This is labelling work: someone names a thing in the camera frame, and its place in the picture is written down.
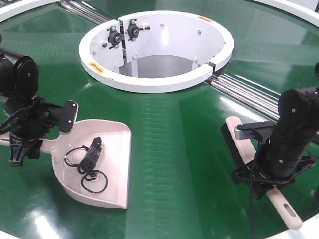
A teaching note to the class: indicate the black bearing block left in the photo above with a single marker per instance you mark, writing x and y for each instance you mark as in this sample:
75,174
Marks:
114,38

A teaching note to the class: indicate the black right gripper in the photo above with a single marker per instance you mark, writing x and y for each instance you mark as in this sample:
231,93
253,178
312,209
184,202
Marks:
278,160

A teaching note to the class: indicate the chrome conveyor rollers right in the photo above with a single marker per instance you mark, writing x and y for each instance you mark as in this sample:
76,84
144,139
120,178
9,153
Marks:
252,94

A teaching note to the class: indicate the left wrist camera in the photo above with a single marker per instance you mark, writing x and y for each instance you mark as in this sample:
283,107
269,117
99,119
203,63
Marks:
67,116

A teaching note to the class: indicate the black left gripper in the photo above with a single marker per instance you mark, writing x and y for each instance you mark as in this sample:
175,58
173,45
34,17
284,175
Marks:
27,123

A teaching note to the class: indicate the black bearing block right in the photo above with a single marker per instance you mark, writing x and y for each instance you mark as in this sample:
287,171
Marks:
133,30

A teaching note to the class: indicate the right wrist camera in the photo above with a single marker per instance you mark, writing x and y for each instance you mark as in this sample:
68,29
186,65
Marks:
255,130

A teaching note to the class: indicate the pink hand brush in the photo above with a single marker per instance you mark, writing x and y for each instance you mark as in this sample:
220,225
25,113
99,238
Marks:
247,152

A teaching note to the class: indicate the chrome conveyor rollers rear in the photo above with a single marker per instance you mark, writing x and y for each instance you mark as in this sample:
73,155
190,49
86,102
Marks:
83,11

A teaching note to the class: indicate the white outer conveyor rim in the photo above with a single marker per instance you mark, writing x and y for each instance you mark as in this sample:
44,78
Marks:
307,10

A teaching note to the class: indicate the pink plastic dustpan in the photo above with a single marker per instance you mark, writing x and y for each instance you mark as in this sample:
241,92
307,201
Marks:
110,189

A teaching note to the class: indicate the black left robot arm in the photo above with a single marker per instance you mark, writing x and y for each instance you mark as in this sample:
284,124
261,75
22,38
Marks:
18,76

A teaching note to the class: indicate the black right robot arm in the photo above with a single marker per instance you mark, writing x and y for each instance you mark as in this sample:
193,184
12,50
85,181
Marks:
299,108

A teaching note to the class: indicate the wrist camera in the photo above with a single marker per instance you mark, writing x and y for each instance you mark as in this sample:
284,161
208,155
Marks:
67,116
255,130

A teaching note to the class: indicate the black bearing block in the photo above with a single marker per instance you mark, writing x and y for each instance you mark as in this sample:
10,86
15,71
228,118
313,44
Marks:
114,38
133,30

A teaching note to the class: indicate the white outer rim left segment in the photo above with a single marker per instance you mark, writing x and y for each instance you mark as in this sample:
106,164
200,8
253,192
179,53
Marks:
21,6

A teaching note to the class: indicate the chrome conveyor rollers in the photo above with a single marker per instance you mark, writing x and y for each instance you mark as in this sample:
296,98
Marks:
83,11
252,94

